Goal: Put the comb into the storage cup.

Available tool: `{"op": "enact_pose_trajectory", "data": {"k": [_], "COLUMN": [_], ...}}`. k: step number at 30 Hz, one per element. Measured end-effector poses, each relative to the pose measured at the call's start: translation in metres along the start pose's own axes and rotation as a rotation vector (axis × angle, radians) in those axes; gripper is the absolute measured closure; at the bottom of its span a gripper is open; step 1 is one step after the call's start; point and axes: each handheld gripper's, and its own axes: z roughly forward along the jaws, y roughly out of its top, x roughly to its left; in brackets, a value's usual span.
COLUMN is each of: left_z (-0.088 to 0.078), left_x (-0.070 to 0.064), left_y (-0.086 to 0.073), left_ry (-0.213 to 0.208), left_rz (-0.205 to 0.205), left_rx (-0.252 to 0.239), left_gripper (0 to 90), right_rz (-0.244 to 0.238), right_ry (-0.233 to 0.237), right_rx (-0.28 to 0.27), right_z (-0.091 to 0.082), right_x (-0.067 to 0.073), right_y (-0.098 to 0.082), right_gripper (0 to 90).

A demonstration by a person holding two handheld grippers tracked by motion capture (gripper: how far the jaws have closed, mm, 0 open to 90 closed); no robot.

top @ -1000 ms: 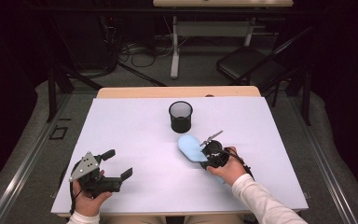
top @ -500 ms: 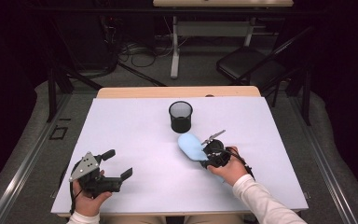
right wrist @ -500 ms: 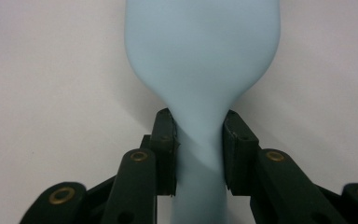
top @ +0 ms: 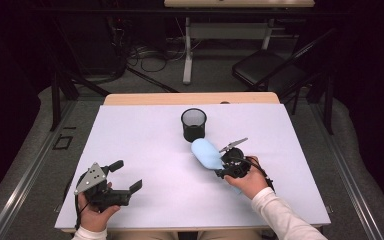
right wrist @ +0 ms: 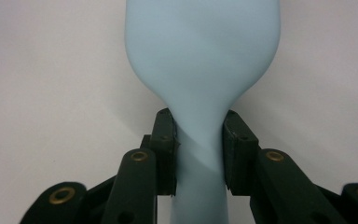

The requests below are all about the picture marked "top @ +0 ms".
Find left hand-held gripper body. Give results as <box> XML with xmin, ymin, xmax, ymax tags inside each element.
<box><xmin>74</xmin><ymin>162</ymin><xmax>132</xmax><ymax>213</ymax></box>

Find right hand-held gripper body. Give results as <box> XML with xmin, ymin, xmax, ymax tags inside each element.
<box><xmin>218</xmin><ymin>137</ymin><xmax>253</xmax><ymax>180</ymax></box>

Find light blue hairbrush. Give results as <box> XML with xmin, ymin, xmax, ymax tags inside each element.
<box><xmin>190</xmin><ymin>137</ymin><xmax>244</xmax><ymax>196</ymax></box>

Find black mesh pen cup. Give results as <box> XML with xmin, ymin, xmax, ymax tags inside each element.
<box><xmin>180</xmin><ymin>107</ymin><xmax>208</xmax><ymax>144</ymax></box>

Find person's left hand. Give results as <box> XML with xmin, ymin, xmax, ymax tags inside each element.
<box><xmin>77</xmin><ymin>181</ymin><xmax>121</xmax><ymax>233</ymax></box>

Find person's right hand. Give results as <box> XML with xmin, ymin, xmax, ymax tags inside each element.
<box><xmin>224</xmin><ymin>155</ymin><xmax>269</xmax><ymax>200</ymax></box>

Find white board sheet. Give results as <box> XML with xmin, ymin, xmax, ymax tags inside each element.
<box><xmin>54</xmin><ymin>103</ymin><xmax>332</xmax><ymax>230</ymax></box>

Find person's left leg beige trousers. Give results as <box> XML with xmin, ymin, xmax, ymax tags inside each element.
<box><xmin>108</xmin><ymin>229</ymin><xmax>182</xmax><ymax>240</ymax></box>

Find person's leg beige trousers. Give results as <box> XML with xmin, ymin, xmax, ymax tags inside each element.
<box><xmin>108</xmin><ymin>229</ymin><xmax>182</xmax><ymax>240</ymax></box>
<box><xmin>196</xmin><ymin>229</ymin><xmax>264</xmax><ymax>240</ymax></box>

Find person's right leg beige trousers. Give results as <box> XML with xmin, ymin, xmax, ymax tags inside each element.
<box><xmin>196</xmin><ymin>229</ymin><xmax>264</xmax><ymax>240</ymax></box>

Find light wooden table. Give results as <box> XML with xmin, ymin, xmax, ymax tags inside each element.
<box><xmin>60</xmin><ymin>92</ymin><xmax>324</xmax><ymax>234</ymax></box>

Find black metal stand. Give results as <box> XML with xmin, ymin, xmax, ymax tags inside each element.
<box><xmin>306</xmin><ymin>73</ymin><xmax>335</xmax><ymax>136</ymax></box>
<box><xmin>48</xmin><ymin>71</ymin><xmax>111</xmax><ymax>132</ymax></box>

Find black folding chair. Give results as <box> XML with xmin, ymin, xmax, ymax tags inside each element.
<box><xmin>231</xmin><ymin>28</ymin><xmax>336</xmax><ymax>101</ymax></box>

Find white-legged desk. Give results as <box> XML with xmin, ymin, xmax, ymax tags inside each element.
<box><xmin>163</xmin><ymin>0</ymin><xmax>316</xmax><ymax>85</ymax></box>

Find left hand-held gripper black cable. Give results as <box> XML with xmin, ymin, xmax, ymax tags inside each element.
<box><xmin>74</xmin><ymin>194</ymin><xmax>91</xmax><ymax>232</ymax></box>

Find hand-held gripper black cable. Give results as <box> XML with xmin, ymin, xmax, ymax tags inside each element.
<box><xmin>74</xmin><ymin>194</ymin><xmax>91</xmax><ymax>232</ymax></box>
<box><xmin>243</xmin><ymin>157</ymin><xmax>276</xmax><ymax>194</ymax></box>

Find right hand-held gripper black cable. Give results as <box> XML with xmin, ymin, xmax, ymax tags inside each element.
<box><xmin>243</xmin><ymin>157</ymin><xmax>276</xmax><ymax>194</ymax></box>

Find aluminium floor rail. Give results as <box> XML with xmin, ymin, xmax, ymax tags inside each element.
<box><xmin>308</xmin><ymin>103</ymin><xmax>384</xmax><ymax>240</ymax></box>
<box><xmin>0</xmin><ymin>99</ymin><xmax>78</xmax><ymax>240</ymax></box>

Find thick black floor cable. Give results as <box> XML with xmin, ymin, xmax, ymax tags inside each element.
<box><xmin>125</xmin><ymin>66</ymin><xmax>179</xmax><ymax>94</ymax></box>

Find bundle of floor cables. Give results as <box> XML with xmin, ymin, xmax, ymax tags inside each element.
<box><xmin>126</xmin><ymin>41</ymin><xmax>188</xmax><ymax>73</ymax></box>

